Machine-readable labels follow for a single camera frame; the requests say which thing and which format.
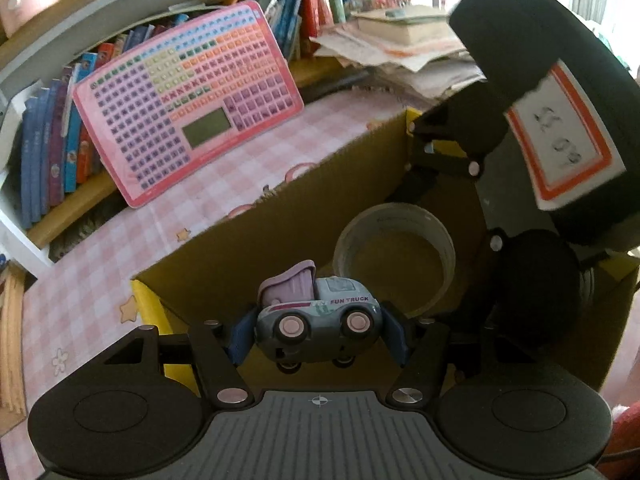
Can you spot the pink learning tablet toy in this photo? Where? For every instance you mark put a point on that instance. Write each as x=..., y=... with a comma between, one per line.
x=175, y=100

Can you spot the stack of papers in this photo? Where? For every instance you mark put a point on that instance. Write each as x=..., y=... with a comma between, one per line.
x=410, y=60

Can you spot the clear tape roll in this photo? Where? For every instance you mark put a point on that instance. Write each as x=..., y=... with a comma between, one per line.
x=350, y=242

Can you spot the thick green-covered book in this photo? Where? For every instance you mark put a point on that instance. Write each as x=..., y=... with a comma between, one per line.
x=400, y=25

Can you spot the yellow cardboard box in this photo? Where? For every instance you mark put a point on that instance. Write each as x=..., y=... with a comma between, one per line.
x=300, y=220

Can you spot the grey toy truck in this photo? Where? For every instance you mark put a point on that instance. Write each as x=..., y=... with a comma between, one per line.
x=320, y=322

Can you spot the pink checked tablecloth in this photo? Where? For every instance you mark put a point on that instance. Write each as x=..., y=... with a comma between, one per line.
x=100, y=270

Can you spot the row of red and blue books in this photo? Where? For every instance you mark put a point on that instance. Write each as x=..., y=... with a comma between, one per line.
x=290, y=10

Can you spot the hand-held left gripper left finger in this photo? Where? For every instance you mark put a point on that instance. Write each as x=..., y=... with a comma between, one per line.
x=241, y=336

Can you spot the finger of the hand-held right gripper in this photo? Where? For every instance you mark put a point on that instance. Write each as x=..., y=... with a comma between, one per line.
x=450, y=132
x=492, y=270

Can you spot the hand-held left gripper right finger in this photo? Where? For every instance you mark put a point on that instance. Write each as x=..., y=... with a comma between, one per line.
x=396, y=336

